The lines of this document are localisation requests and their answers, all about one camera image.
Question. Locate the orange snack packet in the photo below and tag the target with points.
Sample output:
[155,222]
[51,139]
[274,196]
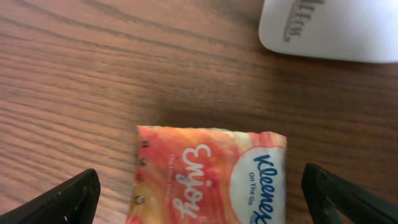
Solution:
[208,175]

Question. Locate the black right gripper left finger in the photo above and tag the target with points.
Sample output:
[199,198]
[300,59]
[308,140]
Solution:
[73,201]

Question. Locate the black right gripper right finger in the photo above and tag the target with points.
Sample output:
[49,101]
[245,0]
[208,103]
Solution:
[326,194]

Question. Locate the white barcode scanner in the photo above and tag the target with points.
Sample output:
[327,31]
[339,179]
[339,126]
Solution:
[350,30]

